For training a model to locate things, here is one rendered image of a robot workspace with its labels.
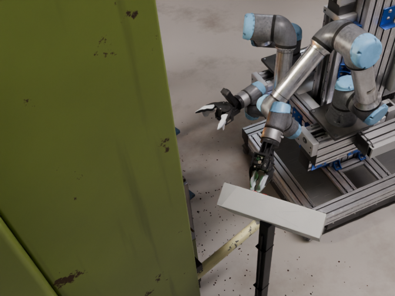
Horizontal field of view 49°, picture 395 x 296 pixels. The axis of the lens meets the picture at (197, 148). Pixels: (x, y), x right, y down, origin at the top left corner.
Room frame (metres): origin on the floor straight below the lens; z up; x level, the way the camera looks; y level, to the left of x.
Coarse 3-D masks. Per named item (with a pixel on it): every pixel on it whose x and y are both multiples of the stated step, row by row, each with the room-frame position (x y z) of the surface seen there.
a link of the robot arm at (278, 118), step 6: (276, 102) 1.21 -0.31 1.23; (282, 102) 1.20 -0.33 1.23; (270, 108) 1.20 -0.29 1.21; (276, 108) 1.18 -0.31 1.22; (282, 108) 1.18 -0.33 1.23; (288, 108) 1.18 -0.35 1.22; (270, 114) 1.17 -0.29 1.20; (276, 114) 1.16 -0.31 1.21; (282, 114) 1.16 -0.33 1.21; (288, 114) 1.17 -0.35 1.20; (270, 120) 1.15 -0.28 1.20; (276, 120) 1.14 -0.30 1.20; (282, 120) 1.14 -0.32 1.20; (288, 120) 1.16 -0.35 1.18; (270, 126) 1.13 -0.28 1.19; (276, 126) 1.12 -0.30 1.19; (282, 126) 1.13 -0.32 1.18; (288, 126) 1.15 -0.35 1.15; (282, 132) 1.12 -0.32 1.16
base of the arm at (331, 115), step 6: (330, 108) 1.50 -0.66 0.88; (336, 108) 1.47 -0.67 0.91; (330, 114) 1.48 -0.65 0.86; (336, 114) 1.46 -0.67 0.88; (342, 114) 1.45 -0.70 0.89; (348, 114) 1.44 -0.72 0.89; (330, 120) 1.47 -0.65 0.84; (336, 120) 1.45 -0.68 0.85; (342, 120) 1.44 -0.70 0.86; (348, 120) 1.43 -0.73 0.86; (354, 120) 1.44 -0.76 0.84; (336, 126) 1.44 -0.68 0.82; (342, 126) 1.43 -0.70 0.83; (348, 126) 1.43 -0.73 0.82
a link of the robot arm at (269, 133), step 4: (264, 128) 1.14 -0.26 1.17; (268, 128) 1.12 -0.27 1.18; (272, 128) 1.12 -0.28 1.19; (264, 132) 1.12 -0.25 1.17; (268, 132) 1.11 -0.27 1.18; (272, 132) 1.11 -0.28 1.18; (276, 132) 1.10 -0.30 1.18; (280, 132) 1.11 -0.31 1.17; (264, 136) 1.10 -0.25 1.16; (268, 136) 1.10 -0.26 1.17; (272, 136) 1.09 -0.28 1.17; (276, 136) 1.09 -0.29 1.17; (280, 136) 1.10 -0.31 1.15; (276, 140) 1.08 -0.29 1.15; (280, 140) 1.10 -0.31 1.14
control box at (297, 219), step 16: (224, 192) 0.85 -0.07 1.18; (240, 192) 0.84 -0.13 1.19; (256, 192) 0.83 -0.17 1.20; (240, 208) 0.79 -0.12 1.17; (256, 208) 0.78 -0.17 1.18; (272, 208) 0.77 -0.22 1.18; (288, 208) 0.76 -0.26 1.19; (304, 208) 0.75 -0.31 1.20; (288, 224) 0.72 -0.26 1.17; (304, 224) 0.70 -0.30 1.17; (320, 224) 0.69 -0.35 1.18
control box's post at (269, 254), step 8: (264, 224) 0.78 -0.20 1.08; (272, 224) 0.78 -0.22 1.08; (264, 232) 0.77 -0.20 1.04; (272, 232) 0.78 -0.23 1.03; (264, 240) 0.77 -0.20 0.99; (272, 240) 0.78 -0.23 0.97; (264, 248) 0.77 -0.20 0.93; (272, 248) 0.78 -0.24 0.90; (264, 256) 0.77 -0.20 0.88; (264, 264) 0.76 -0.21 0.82; (256, 272) 0.79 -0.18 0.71; (264, 272) 0.76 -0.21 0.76; (256, 280) 0.79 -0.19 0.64; (264, 280) 0.77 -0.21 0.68
